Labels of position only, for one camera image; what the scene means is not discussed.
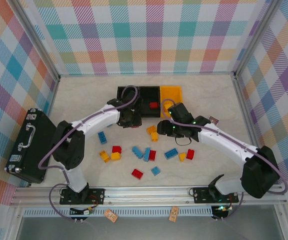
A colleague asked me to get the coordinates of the black plastic bin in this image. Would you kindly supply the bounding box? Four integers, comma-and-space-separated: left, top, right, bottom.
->
139, 86, 161, 118
116, 86, 141, 118

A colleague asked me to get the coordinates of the yellow plastic bin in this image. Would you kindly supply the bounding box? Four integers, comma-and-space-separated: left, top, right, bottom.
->
160, 85, 184, 119

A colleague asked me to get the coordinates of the orange paper tag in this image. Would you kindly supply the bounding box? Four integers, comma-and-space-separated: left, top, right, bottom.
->
103, 209, 119, 223
168, 206, 179, 223

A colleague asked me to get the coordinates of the thin black cable loop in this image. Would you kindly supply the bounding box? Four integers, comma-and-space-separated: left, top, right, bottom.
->
175, 136, 192, 147

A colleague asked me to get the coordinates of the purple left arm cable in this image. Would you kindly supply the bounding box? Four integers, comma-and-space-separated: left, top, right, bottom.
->
38, 84, 140, 222

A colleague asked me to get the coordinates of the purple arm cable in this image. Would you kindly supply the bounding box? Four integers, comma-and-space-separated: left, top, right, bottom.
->
38, 84, 140, 222
161, 99, 288, 221

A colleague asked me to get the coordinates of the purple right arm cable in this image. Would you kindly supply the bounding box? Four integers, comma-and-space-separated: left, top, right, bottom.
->
161, 99, 288, 221

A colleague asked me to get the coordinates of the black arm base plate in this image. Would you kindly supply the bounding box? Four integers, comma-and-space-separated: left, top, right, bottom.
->
60, 187, 106, 206
192, 186, 239, 204

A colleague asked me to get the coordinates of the wide aluminium mounting rail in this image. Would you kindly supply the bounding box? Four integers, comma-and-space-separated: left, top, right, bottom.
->
11, 184, 287, 208

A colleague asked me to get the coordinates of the black case with silver handle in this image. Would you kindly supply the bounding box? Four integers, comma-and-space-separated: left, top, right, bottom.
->
4, 107, 59, 185

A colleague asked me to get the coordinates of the long slotted cable duct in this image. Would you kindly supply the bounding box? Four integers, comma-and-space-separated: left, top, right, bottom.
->
23, 208, 213, 218

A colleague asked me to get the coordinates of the aluminium frame post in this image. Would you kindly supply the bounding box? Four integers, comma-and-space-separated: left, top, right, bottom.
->
233, 0, 284, 80
7, 0, 61, 82

